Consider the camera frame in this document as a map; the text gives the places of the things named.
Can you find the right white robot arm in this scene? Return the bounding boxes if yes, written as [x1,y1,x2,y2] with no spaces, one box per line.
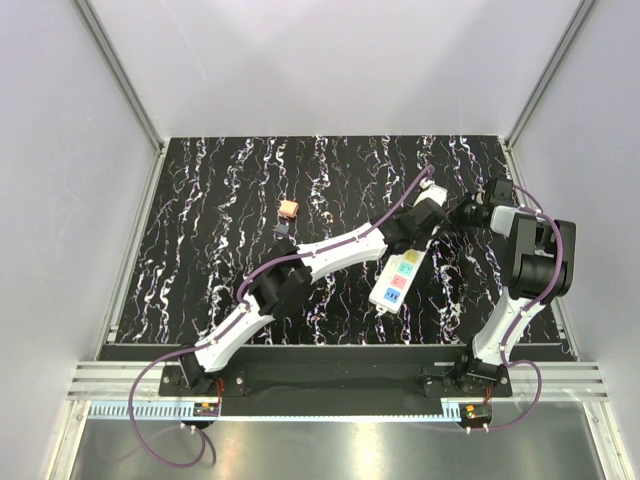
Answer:
[450,195,577,397]

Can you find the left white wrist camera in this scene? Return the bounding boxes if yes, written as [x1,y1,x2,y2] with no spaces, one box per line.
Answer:
[413,180,448,207]

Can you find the left orange connector board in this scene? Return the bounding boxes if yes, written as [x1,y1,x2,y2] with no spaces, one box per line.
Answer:
[194,402,221,417]

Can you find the silver aluminium rail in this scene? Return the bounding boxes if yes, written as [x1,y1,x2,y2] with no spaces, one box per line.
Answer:
[68,361,607,402]

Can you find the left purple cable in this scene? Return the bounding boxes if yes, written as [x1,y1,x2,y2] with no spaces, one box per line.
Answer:
[128,165,436,469]

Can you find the white power strip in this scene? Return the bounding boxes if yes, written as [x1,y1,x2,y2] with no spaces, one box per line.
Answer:
[369,249,426,315]

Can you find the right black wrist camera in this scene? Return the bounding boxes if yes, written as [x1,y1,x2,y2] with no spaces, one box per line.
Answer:
[483,177,515,207]

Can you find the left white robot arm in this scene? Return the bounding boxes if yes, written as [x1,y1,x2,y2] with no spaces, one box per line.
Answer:
[179,194,446,396]

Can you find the orange connector board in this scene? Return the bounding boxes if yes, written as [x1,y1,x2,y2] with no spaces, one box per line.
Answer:
[464,403,492,419]
[194,402,221,417]

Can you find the purple cable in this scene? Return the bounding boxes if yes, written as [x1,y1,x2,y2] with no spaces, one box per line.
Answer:
[128,165,436,469]
[462,185,564,432]

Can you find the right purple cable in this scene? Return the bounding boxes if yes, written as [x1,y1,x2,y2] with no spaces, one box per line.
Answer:
[462,185,564,432]

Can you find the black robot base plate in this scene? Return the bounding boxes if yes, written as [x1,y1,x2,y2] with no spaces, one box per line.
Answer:
[95,341,577,418]

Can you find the right orange connector board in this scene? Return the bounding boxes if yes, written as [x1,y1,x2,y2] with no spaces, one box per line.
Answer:
[464,403,492,419]

